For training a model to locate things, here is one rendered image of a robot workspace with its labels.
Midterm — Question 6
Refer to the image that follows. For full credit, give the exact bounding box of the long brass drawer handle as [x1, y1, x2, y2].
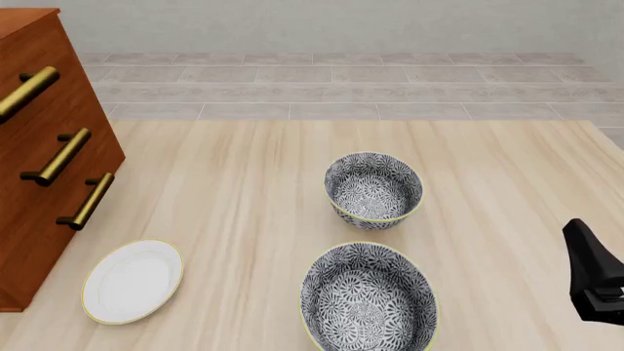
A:
[0, 65, 61, 126]

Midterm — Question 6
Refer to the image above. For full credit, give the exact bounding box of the small patterned black-white bowl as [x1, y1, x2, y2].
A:
[323, 151, 425, 231]

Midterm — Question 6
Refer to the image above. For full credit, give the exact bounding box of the white plate with yellow rim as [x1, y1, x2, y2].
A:
[80, 238, 185, 326]

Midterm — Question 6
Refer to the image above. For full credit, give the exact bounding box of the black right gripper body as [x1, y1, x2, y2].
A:
[570, 286, 624, 328]

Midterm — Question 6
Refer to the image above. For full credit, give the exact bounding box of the large patterned black-white bowl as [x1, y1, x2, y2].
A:
[298, 241, 442, 351]

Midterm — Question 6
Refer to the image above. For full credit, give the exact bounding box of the short brass drawer handle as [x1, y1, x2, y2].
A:
[55, 172, 116, 232]

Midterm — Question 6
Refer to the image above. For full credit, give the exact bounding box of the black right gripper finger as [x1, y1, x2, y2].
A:
[562, 217, 624, 294]

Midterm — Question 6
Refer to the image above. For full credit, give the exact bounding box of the wooden cabinet with drawers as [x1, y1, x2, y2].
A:
[0, 7, 127, 313]

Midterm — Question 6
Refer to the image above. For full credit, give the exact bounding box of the medium brass drawer handle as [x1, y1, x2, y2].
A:
[19, 127, 94, 188]

